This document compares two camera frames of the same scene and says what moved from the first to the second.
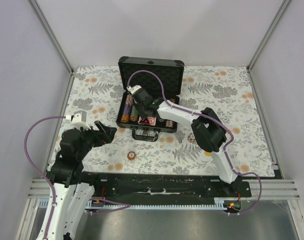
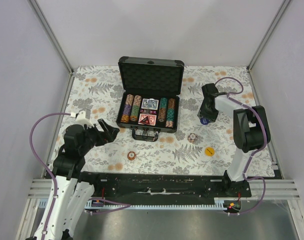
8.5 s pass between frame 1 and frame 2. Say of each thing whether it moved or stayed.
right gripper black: moved
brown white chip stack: stayed
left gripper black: stayed
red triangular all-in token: stayed
